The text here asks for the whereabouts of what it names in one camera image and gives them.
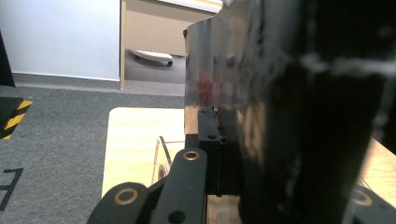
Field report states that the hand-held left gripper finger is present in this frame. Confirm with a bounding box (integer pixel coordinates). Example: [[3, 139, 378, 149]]
[[197, 105, 226, 198]]

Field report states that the clear acrylic file holder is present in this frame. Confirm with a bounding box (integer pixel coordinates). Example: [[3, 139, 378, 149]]
[[150, 134, 187, 185]]

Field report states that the glossy black magazine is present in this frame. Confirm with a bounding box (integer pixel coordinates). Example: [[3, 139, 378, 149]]
[[182, 0, 396, 224]]

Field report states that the black and yellow striped block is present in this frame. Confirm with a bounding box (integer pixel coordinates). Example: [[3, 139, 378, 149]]
[[0, 96, 34, 141]]

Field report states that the black stand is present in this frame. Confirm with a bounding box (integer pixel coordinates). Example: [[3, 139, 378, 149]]
[[0, 30, 16, 88]]

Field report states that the beige door frame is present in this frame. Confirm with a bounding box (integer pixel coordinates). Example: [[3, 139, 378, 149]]
[[119, 0, 127, 91]]

